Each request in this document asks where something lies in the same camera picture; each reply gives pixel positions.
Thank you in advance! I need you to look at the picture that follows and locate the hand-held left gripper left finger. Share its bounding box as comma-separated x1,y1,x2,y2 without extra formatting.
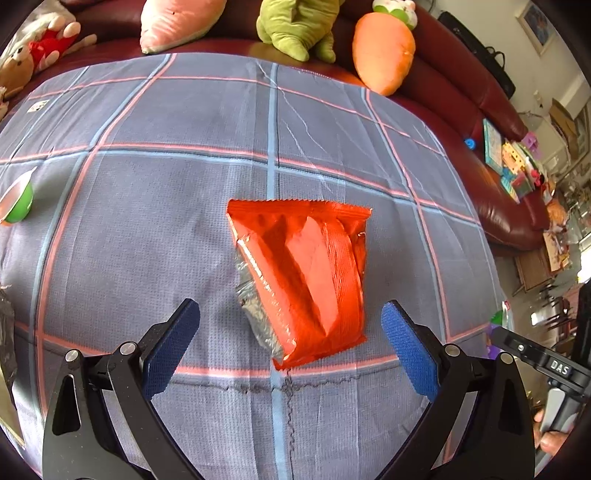
42,298,206,480

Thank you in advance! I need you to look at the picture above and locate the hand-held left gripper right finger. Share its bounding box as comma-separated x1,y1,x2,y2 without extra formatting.
379,299,536,480

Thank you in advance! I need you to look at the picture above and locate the orange snack wrapper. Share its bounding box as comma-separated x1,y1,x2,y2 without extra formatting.
226,198,372,370

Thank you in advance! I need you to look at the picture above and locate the person's right hand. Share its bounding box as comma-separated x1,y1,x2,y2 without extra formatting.
531,408,573,457

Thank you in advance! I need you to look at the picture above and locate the purple and green toy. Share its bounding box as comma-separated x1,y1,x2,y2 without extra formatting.
485,310,505,361

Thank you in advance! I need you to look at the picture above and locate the blue plaid tablecloth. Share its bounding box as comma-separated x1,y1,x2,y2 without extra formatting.
0,52,502,480

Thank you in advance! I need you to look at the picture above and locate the orange and black snack bag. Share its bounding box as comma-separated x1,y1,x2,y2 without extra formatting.
0,286,26,448

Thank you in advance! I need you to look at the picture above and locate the pile of colourful toys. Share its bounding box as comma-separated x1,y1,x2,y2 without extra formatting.
482,117,552,204

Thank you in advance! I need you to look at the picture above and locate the green and white cup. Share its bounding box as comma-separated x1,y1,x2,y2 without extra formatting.
0,167,35,226

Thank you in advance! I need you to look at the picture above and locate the brown cardboard box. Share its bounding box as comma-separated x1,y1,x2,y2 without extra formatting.
549,99,591,160

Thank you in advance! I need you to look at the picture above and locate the dark red leather sofa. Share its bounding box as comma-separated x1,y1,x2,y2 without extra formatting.
60,0,550,257

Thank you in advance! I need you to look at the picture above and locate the orange carrot plush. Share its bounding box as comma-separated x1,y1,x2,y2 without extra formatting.
352,12,415,97

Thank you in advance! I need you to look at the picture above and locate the pink plush pillow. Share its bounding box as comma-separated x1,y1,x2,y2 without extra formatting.
140,0,228,55

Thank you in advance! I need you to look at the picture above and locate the beige plush with red clothes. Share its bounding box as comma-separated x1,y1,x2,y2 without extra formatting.
0,0,98,100

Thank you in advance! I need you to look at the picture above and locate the green plush toy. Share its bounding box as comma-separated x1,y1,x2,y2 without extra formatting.
256,0,345,63

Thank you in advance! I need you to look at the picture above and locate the framed wall picture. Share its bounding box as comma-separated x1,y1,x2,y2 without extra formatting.
515,0,555,56

